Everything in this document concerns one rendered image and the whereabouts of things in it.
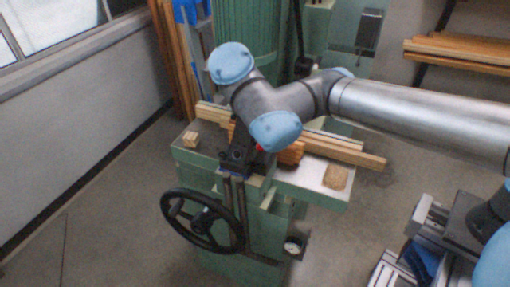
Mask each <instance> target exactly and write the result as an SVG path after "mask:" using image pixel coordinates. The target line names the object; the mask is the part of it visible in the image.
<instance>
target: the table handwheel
mask: <svg viewBox="0 0 510 287"><path fill-rule="evenodd" d="M176 198H181V199H189V200H191V201H193V202H196V203H198V204H201V205H203V206H204V207H205V208H204V209H203V211H199V212H197V213H196V214H195V216H193V215H192V214H189V213H187V212H185V211H183V210H180V211H179V213H178V215H180V216H182V217H184V218H186V219H188V220H189V221H191V223H190V228H191V229H192V230H193V231H194V232H195V233H196V234H198V235H200V236H204V235H205V236H207V238H208V239H209V240H210V242H208V241H207V240H205V239H203V238H200V237H198V236H197V235H195V234H193V233H192V232H190V231H189V230H188V229H187V228H186V227H185V226H183V225H182V224H181V223H180V222H179V221H178V219H177V218H176V217H174V218H170V217H169V216H168V211H169V209H170V208H171V207H172V205H171V204H170V203H169V202H170V200H171V199H176ZM222 202H223V200H221V199H217V198H215V197H212V198H211V197H210V196H208V195H205V194H203V193H201V192H198V191H195V190H191V189H188V188H183V187H176V188H171V189H169V190H167V191H165V192H164V193H163V194H162V195H161V199H160V208H161V211H162V212H163V216H164V217H165V219H166V221H167V223H168V224H169V225H170V226H171V227H172V228H173V229H174V230H175V231H176V232H177V233H179V234H181V235H182V236H183V237H184V238H185V239H187V240H188V241H190V242H192V243H193V244H195V245H196V246H199V247H201V248H202V249H204V250H207V251H209V252H211V253H214V254H221V255H235V254H238V253H240V252H241V251H242V250H243V249H244V248H245V244H246V234H245V230H244V228H243V226H242V225H241V223H240V222H239V221H238V219H237V218H236V217H235V216H234V214H233V212H232V211H231V210H228V209H227V208H226V207H225V206H223V205H222ZM215 213H216V214H215ZM220 218H223V219H224V220H225V221H226V222H227V223H228V224H229V225H230V227H231V228H232V229H233V231H234V233H235V234H236V239H237V243H236V244H234V245H232V246H222V245H219V244H218V243H217V241H216V240H215V239H214V237H213V235H212V234H211V232H210V228H211V226H212V225H213V224H214V221H216V220H218V219H220Z"/></svg>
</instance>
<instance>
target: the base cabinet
mask: <svg viewBox="0 0 510 287"><path fill-rule="evenodd" d="M179 183H180V187H183V188H188V189H191V190H195V191H198V192H201V193H203V194H205V195H208V196H210V197H211V198H212V197H213V196H212V193H210V192H208V191H204V190H202V189H199V188H197V187H192V186H191V185H189V184H186V183H182V182H180V181H179ZM185 201H186V202H185V205H186V210H187V213H189V214H192V215H193V216H195V214H196V213H197V212H199V211H203V209H204V208H205V207H204V206H203V205H201V204H198V203H196V202H193V201H191V200H189V199H185ZM308 204H309V202H305V201H302V200H299V199H296V201H295V205H294V207H293V208H292V211H291V213H290V215H289V217H288V219H284V218H280V217H278V216H276V215H274V214H270V213H267V215H264V214H260V213H258V212H253V211H251V210H247V216H248V225H249V240H250V249H251V250H252V251H253V252H255V253H257V254H261V255H264V256H266V257H269V258H272V259H275V260H276V261H282V262H283V263H284V268H283V269H278V268H276V267H274V266H272V267H270V266H268V265H266V264H264V263H261V262H259V261H255V260H252V258H251V259H250V258H248V257H246V256H243V255H241V254H235V255H221V254H214V253H211V252H209V251H207V250H204V249H202V248H201V247H199V246H196V247H197V251H198V256H199V259H200V262H201V265H202V266H204V267H205V268H207V269H210V270H212V271H214V272H216V273H219V274H221V275H223V276H225V277H228V278H230V279H232V280H234V281H236V282H239V283H240V284H242V285H245V286H247V287H281V284H282V281H283V279H284V275H285V272H286V269H287V267H288V264H289V262H290V259H291V258H290V257H288V256H285V255H283V254H281V250H282V243H283V241H284V238H285V235H286V233H287V231H288V227H289V225H290V222H291V220H292V217H296V218H300V219H302V220H304V218H305V215H306V213H307V209H308ZM233 211H234V216H235V217H236V218H237V219H238V221H239V222H240V218H239V212H238V206H236V205H233ZM210 232H211V234H212V235H213V237H214V239H215V240H216V241H217V243H218V244H219V245H222V246H231V244H230V232H229V225H228V223H227V222H226V221H225V220H224V219H223V218H220V219H218V220H216V221H214V224H213V225H212V226H211V228H210Z"/></svg>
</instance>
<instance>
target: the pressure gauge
mask: <svg viewBox="0 0 510 287"><path fill-rule="evenodd" d="M303 245H304V243H303V242H302V240H300V239H299V238H296V237H293V236H289V237H287V238H286V239H285V241H284V244H283V247H284V248H285V249H286V250H287V251H288V252H289V253H291V254H300V253H301V251H302V248H303ZM292 248H293V249H292ZM288 249H290V250H288Z"/></svg>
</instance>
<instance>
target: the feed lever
mask: <svg viewBox="0 0 510 287"><path fill-rule="evenodd" d="M293 3H294V10H295V16H296V29H297V35H298V42H299V49H300V56H298V57H297V58H296V61H295V65H294V70H293V72H294V74H295V75H298V76H302V77H310V76H311V73H312V69H313V64H314V60H313V58H310V57H305V55H304V38H303V30H302V21H301V12H300V0H293Z"/></svg>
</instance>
